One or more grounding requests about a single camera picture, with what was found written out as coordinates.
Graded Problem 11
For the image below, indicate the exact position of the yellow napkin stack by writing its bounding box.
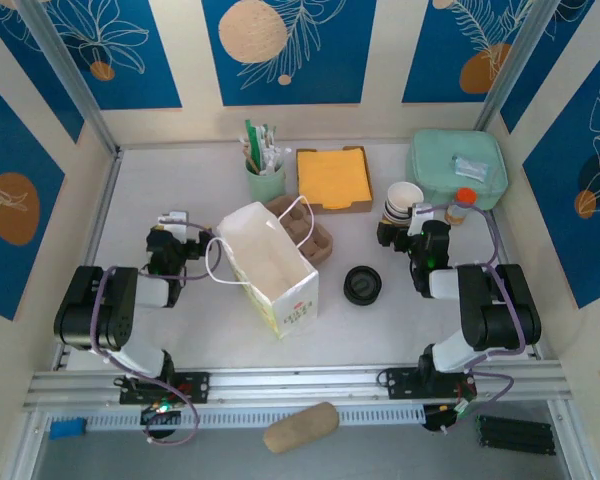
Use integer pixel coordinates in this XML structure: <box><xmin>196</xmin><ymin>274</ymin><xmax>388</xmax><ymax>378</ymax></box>
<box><xmin>297</xmin><ymin>149</ymin><xmax>372</xmax><ymax>210</ymax></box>

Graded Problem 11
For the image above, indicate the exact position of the orange-capped small bottle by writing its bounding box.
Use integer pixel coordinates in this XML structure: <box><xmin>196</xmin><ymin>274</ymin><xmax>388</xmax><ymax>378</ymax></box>
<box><xmin>444</xmin><ymin>187</ymin><xmax>479</xmax><ymax>227</ymax></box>

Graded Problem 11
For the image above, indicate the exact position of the aluminium front rail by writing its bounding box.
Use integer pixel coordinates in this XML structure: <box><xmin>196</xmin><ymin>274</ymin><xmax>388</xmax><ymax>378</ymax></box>
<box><xmin>22</xmin><ymin>362</ymin><xmax>567</xmax><ymax>414</ymax></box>

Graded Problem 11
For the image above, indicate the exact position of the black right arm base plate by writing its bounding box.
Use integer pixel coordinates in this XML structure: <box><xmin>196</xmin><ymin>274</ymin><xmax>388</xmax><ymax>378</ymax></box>
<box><xmin>379</xmin><ymin>367</ymin><xmax>479</xmax><ymax>401</ymax></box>

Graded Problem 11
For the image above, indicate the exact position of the small clear plastic packet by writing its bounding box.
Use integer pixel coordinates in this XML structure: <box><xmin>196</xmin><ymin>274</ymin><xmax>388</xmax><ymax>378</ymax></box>
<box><xmin>452</xmin><ymin>153</ymin><xmax>490</xmax><ymax>180</ymax></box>

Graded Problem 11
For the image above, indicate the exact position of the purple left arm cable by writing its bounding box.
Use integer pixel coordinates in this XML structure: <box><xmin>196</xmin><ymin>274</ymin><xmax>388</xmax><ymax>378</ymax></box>
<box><xmin>87</xmin><ymin>222</ymin><xmax>214</xmax><ymax>446</ymax></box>

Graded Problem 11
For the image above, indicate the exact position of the green wrapped straw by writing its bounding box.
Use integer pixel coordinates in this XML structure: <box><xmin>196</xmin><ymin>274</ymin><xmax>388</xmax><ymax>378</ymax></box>
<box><xmin>244</xmin><ymin>118</ymin><xmax>262</xmax><ymax>169</ymax></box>

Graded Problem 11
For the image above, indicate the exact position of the small blue object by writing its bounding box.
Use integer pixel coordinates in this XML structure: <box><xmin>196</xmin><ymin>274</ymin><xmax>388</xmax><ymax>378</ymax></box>
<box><xmin>48</xmin><ymin>419</ymin><xmax>87</xmax><ymax>441</ymax></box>

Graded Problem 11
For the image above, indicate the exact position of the brown cork roll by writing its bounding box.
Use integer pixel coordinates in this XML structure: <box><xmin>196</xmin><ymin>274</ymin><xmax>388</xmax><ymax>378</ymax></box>
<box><xmin>262</xmin><ymin>401</ymin><xmax>340</xmax><ymax>455</ymax></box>

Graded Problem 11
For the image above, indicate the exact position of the white paper takeout bag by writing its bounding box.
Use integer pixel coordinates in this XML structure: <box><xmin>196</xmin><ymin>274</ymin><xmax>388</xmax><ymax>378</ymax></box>
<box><xmin>204</xmin><ymin>195</ymin><xmax>320</xmax><ymax>340</ymax></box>

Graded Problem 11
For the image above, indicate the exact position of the brown cardboard napkin tray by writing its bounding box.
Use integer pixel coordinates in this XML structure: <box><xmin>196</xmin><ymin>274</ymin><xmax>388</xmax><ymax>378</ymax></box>
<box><xmin>294</xmin><ymin>145</ymin><xmax>375</xmax><ymax>215</ymax></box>

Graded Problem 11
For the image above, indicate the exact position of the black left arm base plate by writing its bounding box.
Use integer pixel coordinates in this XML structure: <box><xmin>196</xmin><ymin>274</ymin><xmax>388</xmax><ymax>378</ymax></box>
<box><xmin>118</xmin><ymin>370</ymin><xmax>212</xmax><ymax>405</ymax></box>

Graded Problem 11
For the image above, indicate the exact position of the white slotted cable duct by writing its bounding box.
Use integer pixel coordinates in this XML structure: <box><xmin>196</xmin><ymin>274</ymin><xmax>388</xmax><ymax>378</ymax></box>
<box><xmin>44</xmin><ymin>403</ymin><xmax>426</xmax><ymax>432</ymax></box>

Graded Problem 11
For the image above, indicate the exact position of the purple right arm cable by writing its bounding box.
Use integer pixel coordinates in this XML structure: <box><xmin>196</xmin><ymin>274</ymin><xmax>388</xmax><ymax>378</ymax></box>
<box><xmin>419</xmin><ymin>202</ymin><xmax>527</xmax><ymax>436</ymax></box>

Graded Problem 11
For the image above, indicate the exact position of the clear plastic-wrapped straw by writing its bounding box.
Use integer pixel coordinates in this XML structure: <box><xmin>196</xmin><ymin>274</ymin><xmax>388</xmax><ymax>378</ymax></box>
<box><xmin>267</xmin><ymin>147</ymin><xmax>288</xmax><ymax>176</ymax></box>

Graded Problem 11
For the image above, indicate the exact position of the aluminium corner post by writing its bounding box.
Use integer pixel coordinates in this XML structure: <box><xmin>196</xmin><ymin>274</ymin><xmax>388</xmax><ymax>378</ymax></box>
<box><xmin>472</xmin><ymin>0</ymin><xmax>564</xmax><ymax>132</ymax></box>
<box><xmin>17</xmin><ymin>0</ymin><xmax>121</xmax><ymax>156</ymax></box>

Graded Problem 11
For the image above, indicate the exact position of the mint green zip case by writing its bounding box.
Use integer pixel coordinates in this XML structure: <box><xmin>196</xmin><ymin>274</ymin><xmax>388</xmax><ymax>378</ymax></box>
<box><xmin>405</xmin><ymin>128</ymin><xmax>510</xmax><ymax>211</ymax></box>

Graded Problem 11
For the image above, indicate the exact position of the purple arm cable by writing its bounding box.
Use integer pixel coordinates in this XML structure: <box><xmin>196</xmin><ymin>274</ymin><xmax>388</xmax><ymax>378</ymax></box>
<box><xmin>87</xmin><ymin>222</ymin><xmax>214</xmax><ymax>446</ymax></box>
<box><xmin>419</xmin><ymin>202</ymin><xmax>527</xmax><ymax>436</ymax></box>

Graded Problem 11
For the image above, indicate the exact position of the brown pulp cup carrier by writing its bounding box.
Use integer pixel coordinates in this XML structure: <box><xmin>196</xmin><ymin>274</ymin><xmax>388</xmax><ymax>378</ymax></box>
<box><xmin>265</xmin><ymin>194</ymin><xmax>335</xmax><ymax>269</ymax></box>
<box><xmin>267</xmin><ymin>197</ymin><xmax>335</xmax><ymax>269</ymax></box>

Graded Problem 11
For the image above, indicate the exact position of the green cylindrical utensil holder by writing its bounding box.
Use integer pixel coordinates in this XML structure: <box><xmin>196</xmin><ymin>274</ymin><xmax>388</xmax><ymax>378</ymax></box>
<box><xmin>244</xmin><ymin>158</ymin><xmax>287</xmax><ymax>203</ymax></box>

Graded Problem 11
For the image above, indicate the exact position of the black ribbed block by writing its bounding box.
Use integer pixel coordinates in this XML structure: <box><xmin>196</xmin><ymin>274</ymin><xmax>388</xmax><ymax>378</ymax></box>
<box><xmin>474</xmin><ymin>413</ymin><xmax>556</xmax><ymax>457</ymax></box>

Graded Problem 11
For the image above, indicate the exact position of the stack of black lids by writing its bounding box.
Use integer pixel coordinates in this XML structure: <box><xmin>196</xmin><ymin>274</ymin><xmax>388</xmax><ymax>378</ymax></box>
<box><xmin>343</xmin><ymin>264</ymin><xmax>384</xmax><ymax>305</ymax></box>

